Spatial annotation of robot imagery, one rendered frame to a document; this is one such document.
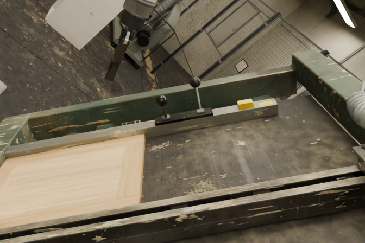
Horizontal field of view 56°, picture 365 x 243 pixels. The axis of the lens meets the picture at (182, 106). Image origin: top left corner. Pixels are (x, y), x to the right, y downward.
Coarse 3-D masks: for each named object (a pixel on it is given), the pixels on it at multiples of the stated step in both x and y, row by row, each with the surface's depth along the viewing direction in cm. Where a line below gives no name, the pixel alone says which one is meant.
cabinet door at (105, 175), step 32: (32, 160) 116; (64, 160) 113; (96, 160) 109; (128, 160) 105; (0, 192) 102; (32, 192) 100; (64, 192) 97; (96, 192) 95; (128, 192) 92; (0, 224) 89
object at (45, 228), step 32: (224, 192) 77; (256, 192) 76; (288, 192) 74; (320, 192) 73; (352, 192) 73; (32, 224) 79; (64, 224) 78; (96, 224) 75; (128, 224) 74; (160, 224) 74; (192, 224) 75; (224, 224) 75; (256, 224) 76
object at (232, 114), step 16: (224, 112) 118; (240, 112) 117; (256, 112) 118; (272, 112) 118; (112, 128) 122; (128, 128) 120; (144, 128) 118; (160, 128) 118; (176, 128) 118; (192, 128) 119; (32, 144) 121; (48, 144) 119; (64, 144) 119; (80, 144) 119
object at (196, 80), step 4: (192, 80) 118; (196, 80) 118; (192, 84) 118; (196, 84) 118; (196, 88) 119; (196, 92) 119; (196, 96) 119; (200, 104) 119; (200, 108) 119; (200, 112) 118
